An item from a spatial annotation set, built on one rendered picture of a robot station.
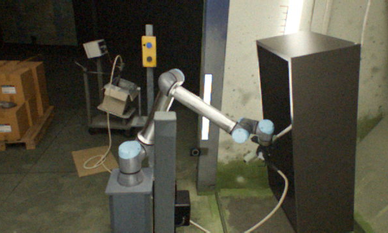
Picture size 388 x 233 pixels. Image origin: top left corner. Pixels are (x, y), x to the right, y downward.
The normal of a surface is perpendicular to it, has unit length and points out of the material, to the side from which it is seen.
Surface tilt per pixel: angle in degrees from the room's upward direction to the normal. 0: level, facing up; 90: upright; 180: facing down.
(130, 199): 90
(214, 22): 90
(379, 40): 90
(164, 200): 90
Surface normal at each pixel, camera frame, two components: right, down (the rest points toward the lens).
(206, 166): 0.09, 0.36
